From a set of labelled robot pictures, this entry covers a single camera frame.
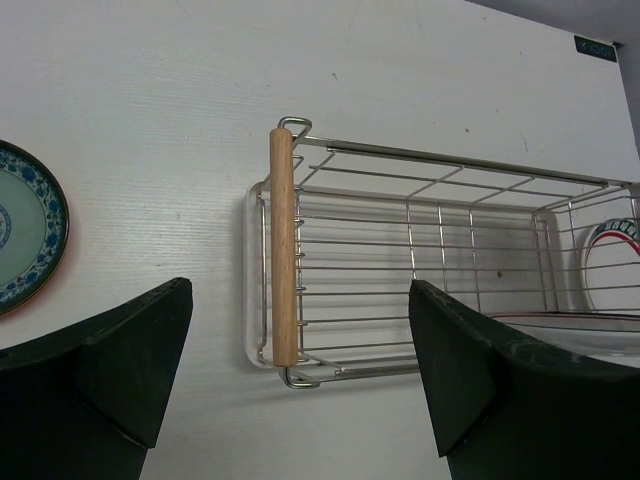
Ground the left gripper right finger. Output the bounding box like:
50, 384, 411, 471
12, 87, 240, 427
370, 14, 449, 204
408, 280, 639, 479

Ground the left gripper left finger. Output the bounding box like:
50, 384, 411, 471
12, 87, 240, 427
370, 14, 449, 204
1, 277, 193, 479

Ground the metal wire dish rack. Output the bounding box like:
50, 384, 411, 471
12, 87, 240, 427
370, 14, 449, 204
243, 116, 639, 389

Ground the black corner label right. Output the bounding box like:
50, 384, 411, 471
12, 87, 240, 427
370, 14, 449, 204
574, 35, 618, 63

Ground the white plate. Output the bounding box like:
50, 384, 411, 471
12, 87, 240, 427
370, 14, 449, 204
579, 218, 639, 315
490, 311, 639, 369

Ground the orange plate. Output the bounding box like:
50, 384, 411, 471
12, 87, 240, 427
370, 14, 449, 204
1, 272, 66, 323

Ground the white plate front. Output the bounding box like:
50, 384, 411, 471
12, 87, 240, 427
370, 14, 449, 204
490, 311, 639, 369

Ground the teal plate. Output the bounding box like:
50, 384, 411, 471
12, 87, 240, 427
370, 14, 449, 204
1, 140, 70, 314

